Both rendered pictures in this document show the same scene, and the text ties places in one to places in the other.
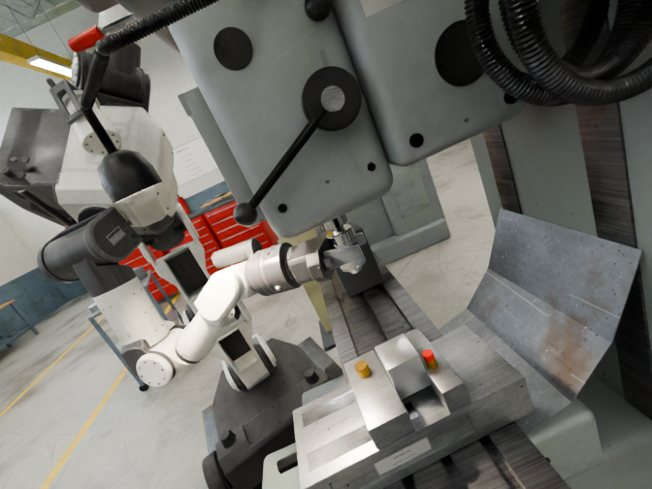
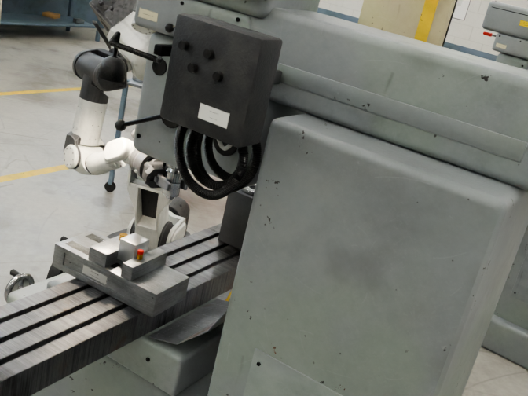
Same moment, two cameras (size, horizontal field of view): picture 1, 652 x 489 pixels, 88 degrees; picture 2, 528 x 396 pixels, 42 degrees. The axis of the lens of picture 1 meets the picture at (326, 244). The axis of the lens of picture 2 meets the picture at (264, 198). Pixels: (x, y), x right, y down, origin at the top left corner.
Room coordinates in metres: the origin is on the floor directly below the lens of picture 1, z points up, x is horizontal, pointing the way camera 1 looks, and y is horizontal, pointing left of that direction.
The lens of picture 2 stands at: (-0.90, -1.04, 1.87)
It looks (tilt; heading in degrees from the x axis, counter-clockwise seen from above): 20 degrees down; 27
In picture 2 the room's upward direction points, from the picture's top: 13 degrees clockwise
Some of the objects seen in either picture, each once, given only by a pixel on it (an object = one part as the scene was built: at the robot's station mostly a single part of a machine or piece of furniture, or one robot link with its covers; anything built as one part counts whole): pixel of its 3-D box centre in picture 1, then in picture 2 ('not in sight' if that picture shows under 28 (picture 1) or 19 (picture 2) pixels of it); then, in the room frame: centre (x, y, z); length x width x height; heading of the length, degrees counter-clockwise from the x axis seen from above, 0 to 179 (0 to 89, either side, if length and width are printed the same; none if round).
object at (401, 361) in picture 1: (402, 365); (133, 248); (0.43, -0.03, 1.06); 0.06 x 0.05 x 0.06; 2
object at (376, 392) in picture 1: (374, 393); (115, 249); (0.42, 0.03, 1.04); 0.15 x 0.06 x 0.04; 2
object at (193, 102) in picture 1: (228, 160); not in sight; (0.55, 0.08, 1.45); 0.04 x 0.04 x 0.21; 89
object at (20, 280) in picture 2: not in sight; (26, 293); (0.55, 0.47, 0.65); 0.16 x 0.12 x 0.12; 89
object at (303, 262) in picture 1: (301, 263); (156, 170); (0.58, 0.06, 1.23); 0.13 x 0.12 x 0.10; 158
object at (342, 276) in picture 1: (346, 251); (254, 211); (1.02, -0.05, 1.05); 0.22 x 0.12 x 0.20; 2
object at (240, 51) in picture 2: not in sight; (218, 79); (0.21, -0.33, 1.62); 0.20 x 0.09 x 0.21; 89
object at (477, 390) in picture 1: (397, 402); (121, 264); (0.42, 0.00, 1.00); 0.35 x 0.15 x 0.11; 92
